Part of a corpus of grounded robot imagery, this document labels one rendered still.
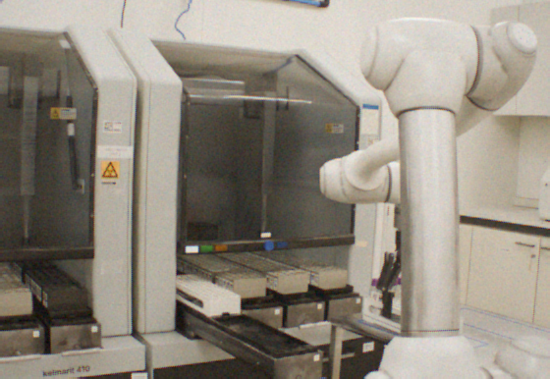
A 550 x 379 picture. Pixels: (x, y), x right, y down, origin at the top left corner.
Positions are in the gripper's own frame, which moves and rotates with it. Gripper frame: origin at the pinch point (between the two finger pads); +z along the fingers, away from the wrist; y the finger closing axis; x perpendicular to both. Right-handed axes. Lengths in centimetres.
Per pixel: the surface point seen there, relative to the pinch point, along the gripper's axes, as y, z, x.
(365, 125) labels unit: 18, -47, 48
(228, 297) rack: -36.2, 0.8, 29.4
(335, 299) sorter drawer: 3.3, 6.7, 37.6
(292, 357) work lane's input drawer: -36.3, 7.0, -6.3
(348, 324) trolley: -11.3, 5.6, 8.6
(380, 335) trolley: -9.8, 5.4, -3.9
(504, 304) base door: 183, 49, 129
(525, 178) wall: 243, -22, 172
